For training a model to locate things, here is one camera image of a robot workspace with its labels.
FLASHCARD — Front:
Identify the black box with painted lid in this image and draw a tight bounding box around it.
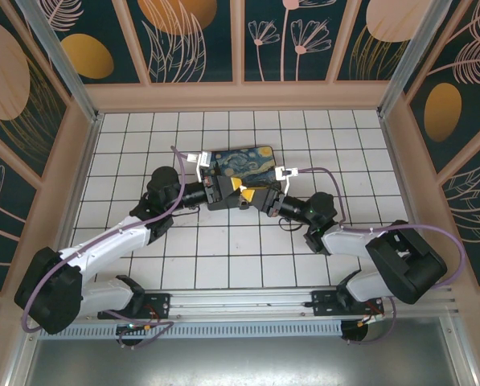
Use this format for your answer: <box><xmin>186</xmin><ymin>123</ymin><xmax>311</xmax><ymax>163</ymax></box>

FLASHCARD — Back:
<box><xmin>206</xmin><ymin>145</ymin><xmax>284</xmax><ymax>212</ymax></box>

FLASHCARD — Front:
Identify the slotted grey cable duct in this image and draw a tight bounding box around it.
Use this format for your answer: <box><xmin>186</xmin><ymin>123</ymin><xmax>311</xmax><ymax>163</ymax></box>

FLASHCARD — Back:
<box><xmin>38</xmin><ymin>319</ymin><xmax>343</xmax><ymax>338</ymax></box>

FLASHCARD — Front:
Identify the thin black cable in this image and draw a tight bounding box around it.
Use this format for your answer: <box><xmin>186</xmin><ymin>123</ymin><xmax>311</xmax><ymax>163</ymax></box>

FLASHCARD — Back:
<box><xmin>277</xmin><ymin>216</ymin><xmax>307</xmax><ymax>233</ymax></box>
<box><xmin>169</xmin><ymin>205</ymin><xmax>203</xmax><ymax>218</ymax></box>

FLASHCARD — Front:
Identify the silver metal panel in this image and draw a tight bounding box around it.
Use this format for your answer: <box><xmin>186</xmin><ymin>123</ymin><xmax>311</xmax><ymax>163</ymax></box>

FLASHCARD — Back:
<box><xmin>24</xmin><ymin>315</ymin><xmax>480</xmax><ymax>386</ymax></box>

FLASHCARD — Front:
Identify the aluminium frame post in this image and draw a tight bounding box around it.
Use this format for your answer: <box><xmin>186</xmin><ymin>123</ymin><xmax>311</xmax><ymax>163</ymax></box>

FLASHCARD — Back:
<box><xmin>16</xmin><ymin>0</ymin><xmax>104</xmax><ymax>124</ymax></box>
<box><xmin>377</xmin><ymin>0</ymin><xmax>456</xmax><ymax>118</ymax></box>

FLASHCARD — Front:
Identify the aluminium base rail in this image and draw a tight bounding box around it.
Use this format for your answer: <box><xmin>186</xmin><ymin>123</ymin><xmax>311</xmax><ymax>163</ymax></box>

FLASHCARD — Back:
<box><xmin>142</xmin><ymin>289</ymin><xmax>318</xmax><ymax>319</ymax></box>

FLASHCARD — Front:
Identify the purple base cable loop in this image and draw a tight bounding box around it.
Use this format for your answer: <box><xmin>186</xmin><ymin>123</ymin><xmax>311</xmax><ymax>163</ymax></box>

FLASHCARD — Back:
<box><xmin>114</xmin><ymin>319</ymin><xmax>176</xmax><ymax>351</ymax></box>

